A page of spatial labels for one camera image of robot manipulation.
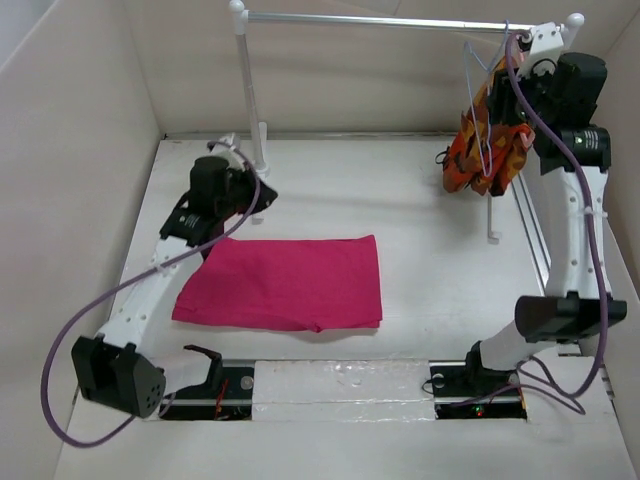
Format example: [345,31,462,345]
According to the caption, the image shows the light blue wire hanger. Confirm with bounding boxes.
[462,19,511,179]

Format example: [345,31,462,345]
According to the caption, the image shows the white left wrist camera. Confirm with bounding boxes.
[207,133,244,169]

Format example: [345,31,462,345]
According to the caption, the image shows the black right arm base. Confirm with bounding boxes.
[422,346,527,420]

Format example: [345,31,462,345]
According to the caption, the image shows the orange camouflage shorts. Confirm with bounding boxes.
[436,59,535,197]

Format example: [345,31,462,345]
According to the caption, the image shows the white clothes rack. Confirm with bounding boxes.
[228,1,585,243]

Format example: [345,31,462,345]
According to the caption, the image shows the aluminium table edge rail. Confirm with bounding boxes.
[512,174,551,293]

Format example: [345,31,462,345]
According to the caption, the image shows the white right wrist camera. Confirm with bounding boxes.
[517,22,564,78]

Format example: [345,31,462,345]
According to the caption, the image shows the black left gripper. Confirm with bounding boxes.
[218,162,279,221]

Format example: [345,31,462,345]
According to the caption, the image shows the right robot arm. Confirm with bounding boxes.
[462,52,627,394]

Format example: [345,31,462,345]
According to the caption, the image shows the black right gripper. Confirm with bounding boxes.
[484,56,559,131]

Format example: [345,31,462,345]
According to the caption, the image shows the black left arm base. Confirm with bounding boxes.
[158,345,256,421]

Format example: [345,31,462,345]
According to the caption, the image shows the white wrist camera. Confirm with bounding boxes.
[517,22,564,78]
[207,133,244,169]

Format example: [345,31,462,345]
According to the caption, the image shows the pink trousers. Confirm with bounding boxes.
[171,235,383,333]

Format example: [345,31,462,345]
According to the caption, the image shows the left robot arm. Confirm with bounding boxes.
[71,151,277,418]

